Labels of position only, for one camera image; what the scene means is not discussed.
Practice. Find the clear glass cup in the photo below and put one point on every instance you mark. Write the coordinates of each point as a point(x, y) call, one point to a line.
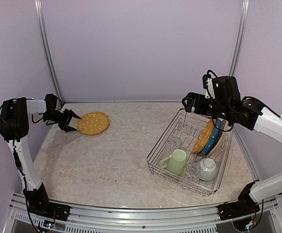
point(192, 172)
point(173, 143)

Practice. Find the blue polka dot plate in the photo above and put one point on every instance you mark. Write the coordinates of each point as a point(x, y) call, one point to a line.
point(213, 138)

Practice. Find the left aluminium corner post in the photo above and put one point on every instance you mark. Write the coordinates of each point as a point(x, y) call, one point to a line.
point(46, 48)

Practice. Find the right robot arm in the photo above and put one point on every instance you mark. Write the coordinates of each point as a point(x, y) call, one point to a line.
point(223, 100)

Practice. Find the white green ceramic bowl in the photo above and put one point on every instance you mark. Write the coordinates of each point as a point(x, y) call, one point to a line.
point(208, 169)

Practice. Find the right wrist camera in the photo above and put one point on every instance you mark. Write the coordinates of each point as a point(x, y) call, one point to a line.
point(207, 80)

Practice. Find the yellow polka dot plate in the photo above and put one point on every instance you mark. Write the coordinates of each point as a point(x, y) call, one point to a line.
point(204, 137)
point(93, 123)

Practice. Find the clear glass cup front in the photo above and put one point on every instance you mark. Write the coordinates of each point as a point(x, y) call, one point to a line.
point(192, 172)

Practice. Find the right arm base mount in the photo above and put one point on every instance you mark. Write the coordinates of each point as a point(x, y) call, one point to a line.
point(243, 206)

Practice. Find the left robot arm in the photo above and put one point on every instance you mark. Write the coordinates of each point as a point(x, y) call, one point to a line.
point(14, 128)

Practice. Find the light green mug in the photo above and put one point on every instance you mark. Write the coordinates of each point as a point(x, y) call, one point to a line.
point(175, 162)

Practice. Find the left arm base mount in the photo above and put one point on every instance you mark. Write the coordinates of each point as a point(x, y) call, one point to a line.
point(40, 204)

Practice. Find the metal wire dish rack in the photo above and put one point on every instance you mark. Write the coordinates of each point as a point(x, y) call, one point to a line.
point(188, 127)

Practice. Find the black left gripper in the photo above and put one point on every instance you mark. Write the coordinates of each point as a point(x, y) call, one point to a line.
point(69, 114)

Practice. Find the right aluminium corner post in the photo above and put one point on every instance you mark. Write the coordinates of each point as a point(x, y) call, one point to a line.
point(239, 37)

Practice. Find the aluminium corner post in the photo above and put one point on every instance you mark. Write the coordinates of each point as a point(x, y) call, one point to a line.
point(46, 48)
point(239, 37)

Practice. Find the cream floral plate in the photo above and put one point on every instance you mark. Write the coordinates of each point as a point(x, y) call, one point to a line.
point(222, 135)

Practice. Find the aluminium front frame rail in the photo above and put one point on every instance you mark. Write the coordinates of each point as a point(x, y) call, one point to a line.
point(94, 219)

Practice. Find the clear glass cup back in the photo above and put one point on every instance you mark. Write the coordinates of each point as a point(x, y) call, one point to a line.
point(173, 143)

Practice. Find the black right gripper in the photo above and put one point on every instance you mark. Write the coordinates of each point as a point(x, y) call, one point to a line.
point(200, 108)

